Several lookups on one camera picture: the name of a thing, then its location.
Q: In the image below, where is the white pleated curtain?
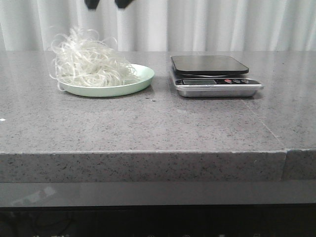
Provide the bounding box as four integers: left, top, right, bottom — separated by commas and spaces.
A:
0, 0, 316, 51

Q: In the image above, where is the light green round plate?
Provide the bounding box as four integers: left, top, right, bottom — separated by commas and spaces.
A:
60, 64, 155, 97

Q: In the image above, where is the white vermicelli noodle bundle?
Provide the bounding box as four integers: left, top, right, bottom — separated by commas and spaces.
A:
49, 26, 141, 88

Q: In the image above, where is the black silver kitchen scale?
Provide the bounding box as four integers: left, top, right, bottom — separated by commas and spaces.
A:
171, 55, 264, 98

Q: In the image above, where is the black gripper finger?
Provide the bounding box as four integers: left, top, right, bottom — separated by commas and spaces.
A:
115, 0, 133, 9
84, 0, 100, 10

